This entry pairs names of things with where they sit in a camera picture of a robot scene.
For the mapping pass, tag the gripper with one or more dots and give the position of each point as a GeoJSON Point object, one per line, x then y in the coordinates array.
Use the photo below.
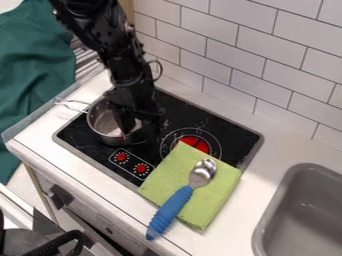
{"type": "Point", "coordinates": [132, 98]}

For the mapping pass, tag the silver pot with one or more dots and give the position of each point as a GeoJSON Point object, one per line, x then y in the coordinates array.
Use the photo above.
{"type": "Point", "coordinates": [103, 124]}

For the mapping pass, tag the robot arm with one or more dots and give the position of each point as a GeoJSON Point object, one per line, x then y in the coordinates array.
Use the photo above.
{"type": "Point", "coordinates": [104, 30]}

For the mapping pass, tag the toy stove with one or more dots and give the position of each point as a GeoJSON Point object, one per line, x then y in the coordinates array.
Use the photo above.
{"type": "Point", "coordinates": [202, 126]}

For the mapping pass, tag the green cloth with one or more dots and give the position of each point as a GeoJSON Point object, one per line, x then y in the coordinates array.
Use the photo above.
{"type": "Point", "coordinates": [209, 196]}

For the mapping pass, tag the teal cloth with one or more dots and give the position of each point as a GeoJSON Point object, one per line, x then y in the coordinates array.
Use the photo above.
{"type": "Point", "coordinates": [31, 73]}

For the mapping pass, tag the toy sink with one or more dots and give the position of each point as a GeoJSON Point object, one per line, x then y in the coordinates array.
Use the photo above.
{"type": "Point", "coordinates": [307, 216]}

